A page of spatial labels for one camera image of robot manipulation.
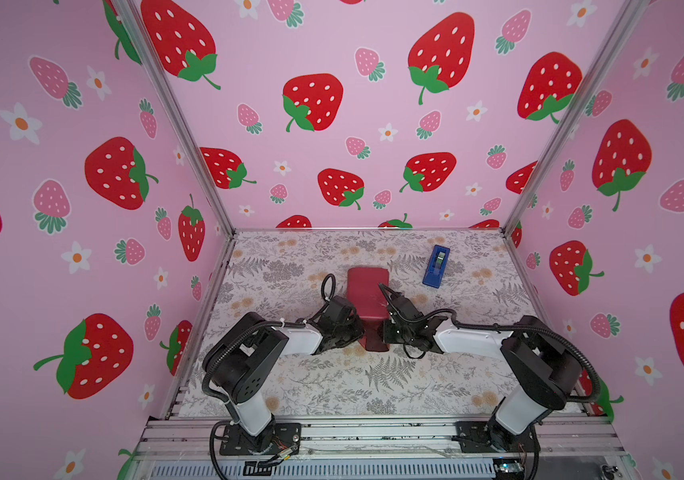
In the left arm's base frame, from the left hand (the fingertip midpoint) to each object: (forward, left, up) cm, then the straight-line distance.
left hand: (369, 329), depth 92 cm
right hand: (-1, -3, +1) cm, 3 cm away
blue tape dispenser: (+23, -24, +4) cm, 34 cm away
